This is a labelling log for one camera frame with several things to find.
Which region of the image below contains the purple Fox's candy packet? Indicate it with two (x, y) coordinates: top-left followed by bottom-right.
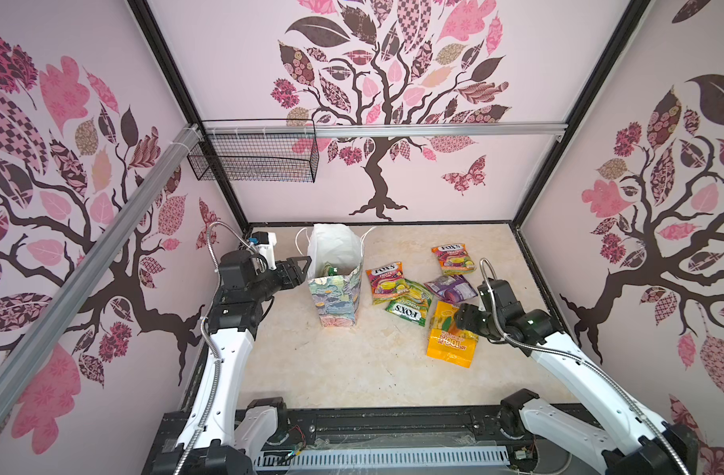
(425, 275), (478, 305)

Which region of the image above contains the floral white paper bag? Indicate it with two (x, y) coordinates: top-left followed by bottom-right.
(295, 224), (375, 328)

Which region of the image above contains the light green Fox's candy packet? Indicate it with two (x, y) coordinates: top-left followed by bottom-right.
(386, 296), (432, 327)

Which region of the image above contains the orange red Fox's candy packet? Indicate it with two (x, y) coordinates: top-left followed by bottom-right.
(366, 261), (411, 304)

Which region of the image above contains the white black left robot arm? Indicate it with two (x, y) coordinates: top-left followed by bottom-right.
(150, 249), (312, 474)

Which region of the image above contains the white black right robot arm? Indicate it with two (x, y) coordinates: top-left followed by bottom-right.
(454, 278), (700, 474)

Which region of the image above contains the yellow snack packet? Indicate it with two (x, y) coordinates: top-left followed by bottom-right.
(427, 301), (479, 368)

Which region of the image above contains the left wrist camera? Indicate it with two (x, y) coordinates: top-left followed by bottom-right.
(248, 232), (277, 270)

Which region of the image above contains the right metal cable conduit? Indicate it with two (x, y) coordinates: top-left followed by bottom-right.
(479, 257), (696, 475)

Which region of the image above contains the black wire basket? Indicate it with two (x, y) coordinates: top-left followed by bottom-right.
(188, 119), (320, 183)

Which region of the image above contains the black base frame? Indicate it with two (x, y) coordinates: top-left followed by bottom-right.
(144, 404), (574, 474)

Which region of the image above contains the rear aluminium rail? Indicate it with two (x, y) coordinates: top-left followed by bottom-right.
(205, 122), (568, 139)

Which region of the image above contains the aluminium rail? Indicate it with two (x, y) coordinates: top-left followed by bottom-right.
(205, 122), (568, 139)
(0, 124), (202, 425)

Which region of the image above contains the white slotted cable duct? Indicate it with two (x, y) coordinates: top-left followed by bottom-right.
(254, 446), (511, 472)

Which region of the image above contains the left aluminium rail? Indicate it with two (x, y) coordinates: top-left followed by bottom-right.
(0, 124), (202, 425)

